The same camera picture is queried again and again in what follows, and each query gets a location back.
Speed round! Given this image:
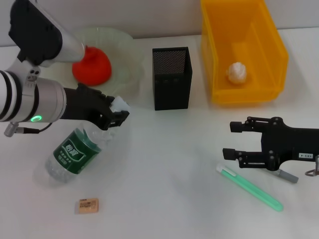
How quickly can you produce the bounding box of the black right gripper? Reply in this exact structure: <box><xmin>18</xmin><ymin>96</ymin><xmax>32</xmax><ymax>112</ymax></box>
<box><xmin>222</xmin><ymin>116</ymin><xmax>319</xmax><ymax>172</ymax></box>

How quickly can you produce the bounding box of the grey marker pen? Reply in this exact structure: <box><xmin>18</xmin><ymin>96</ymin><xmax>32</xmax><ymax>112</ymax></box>
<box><xmin>274</xmin><ymin>168</ymin><xmax>299</xmax><ymax>184</ymax></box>

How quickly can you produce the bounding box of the yellow plastic bin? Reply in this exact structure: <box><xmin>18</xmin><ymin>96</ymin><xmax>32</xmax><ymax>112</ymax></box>
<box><xmin>200</xmin><ymin>0</ymin><xmax>290</xmax><ymax>105</ymax></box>

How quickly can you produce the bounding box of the red-orange knitted orange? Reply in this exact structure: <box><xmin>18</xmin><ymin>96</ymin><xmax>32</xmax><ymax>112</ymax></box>
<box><xmin>71</xmin><ymin>45</ymin><xmax>112</xmax><ymax>87</ymax></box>

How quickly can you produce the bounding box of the small tan eraser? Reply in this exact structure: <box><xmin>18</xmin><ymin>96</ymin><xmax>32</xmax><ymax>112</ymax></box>
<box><xmin>74</xmin><ymin>198</ymin><xmax>100</xmax><ymax>214</ymax></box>

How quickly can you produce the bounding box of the black mesh pen holder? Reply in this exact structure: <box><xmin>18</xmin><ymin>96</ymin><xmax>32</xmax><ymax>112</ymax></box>
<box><xmin>152</xmin><ymin>46</ymin><xmax>193</xmax><ymax>111</ymax></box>

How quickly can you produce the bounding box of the green glass fruit plate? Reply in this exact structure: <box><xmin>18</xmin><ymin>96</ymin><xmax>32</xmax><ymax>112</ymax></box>
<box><xmin>37</xmin><ymin>27</ymin><xmax>145</xmax><ymax>100</ymax></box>

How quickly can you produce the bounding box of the white paper ball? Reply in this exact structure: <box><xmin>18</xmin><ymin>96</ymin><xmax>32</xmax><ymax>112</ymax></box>
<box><xmin>225</xmin><ymin>62</ymin><xmax>249</xmax><ymax>84</ymax></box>

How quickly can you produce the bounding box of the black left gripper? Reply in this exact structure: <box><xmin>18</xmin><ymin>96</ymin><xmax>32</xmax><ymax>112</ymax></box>
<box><xmin>59</xmin><ymin>83</ymin><xmax>130</xmax><ymax>131</ymax></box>

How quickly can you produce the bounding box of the right wrist connector cable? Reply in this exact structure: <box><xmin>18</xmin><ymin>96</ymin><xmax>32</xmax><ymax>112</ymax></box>
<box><xmin>305</xmin><ymin>154</ymin><xmax>319</xmax><ymax>177</ymax></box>

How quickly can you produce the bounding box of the clear green-label plastic bottle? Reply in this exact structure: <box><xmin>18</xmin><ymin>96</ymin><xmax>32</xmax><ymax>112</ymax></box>
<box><xmin>44</xmin><ymin>96</ymin><xmax>132</xmax><ymax>184</ymax></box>

